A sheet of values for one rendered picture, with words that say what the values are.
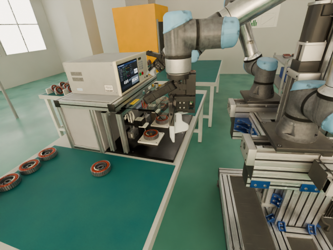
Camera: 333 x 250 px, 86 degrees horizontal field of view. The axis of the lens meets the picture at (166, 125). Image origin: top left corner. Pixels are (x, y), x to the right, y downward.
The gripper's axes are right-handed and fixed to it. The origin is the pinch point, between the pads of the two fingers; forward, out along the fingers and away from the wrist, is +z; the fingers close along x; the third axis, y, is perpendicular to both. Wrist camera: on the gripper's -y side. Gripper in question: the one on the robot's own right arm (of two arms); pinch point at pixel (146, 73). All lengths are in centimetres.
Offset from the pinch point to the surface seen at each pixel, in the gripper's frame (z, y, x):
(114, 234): 19, 44, -88
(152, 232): 8, 54, -83
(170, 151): 12, 48, -33
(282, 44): -114, 166, 512
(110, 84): 9.2, -8.5, -28.6
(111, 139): 31, 15, -41
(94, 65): 6.8, -22.0, -28.6
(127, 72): 0.9, -7.1, -18.0
